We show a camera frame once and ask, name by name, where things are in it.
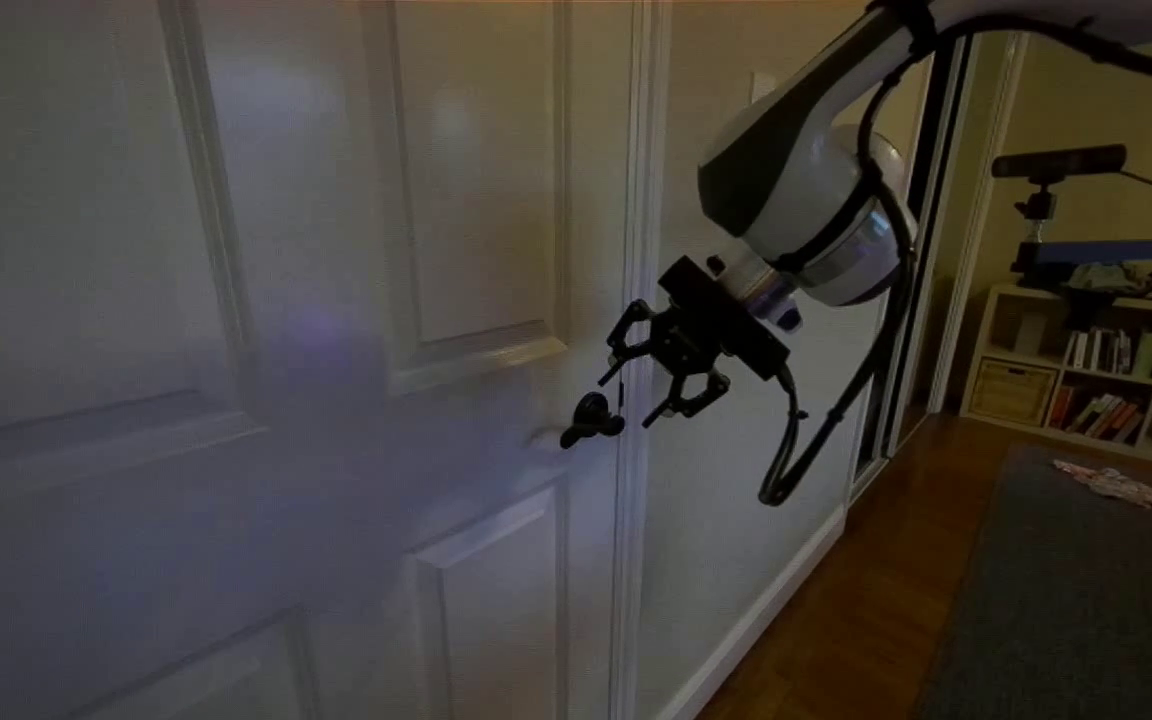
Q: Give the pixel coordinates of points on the white baseboard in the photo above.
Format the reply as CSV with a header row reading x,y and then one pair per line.
x,y
760,607

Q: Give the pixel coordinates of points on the white bookshelf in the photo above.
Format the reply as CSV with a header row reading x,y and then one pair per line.
x,y
1099,372

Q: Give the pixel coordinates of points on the blue clamp stand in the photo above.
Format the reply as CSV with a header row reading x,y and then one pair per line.
x,y
1110,255

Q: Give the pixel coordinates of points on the grey rug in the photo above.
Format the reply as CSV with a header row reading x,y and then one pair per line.
x,y
1081,600

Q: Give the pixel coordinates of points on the wicker shelf basket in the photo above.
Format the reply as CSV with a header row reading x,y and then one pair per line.
x,y
1006,390

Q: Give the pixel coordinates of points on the white panel door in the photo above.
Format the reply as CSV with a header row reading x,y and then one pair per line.
x,y
270,401

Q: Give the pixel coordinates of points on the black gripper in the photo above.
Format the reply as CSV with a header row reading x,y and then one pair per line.
x,y
718,323

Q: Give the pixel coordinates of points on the black camera on tripod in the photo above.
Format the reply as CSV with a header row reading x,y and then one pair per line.
x,y
1057,161

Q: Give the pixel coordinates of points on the dark sliding closet door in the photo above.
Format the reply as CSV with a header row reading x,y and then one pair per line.
x,y
922,294

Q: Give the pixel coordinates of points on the white closet frame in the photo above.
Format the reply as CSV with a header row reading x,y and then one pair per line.
x,y
970,240

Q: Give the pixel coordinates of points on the row of red books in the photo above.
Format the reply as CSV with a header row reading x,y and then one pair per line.
x,y
1099,417

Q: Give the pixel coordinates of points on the row of white books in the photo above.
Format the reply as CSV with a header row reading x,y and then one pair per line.
x,y
1101,350

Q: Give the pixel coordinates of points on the crumpled pink white cloth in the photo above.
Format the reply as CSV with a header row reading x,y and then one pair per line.
x,y
1110,480

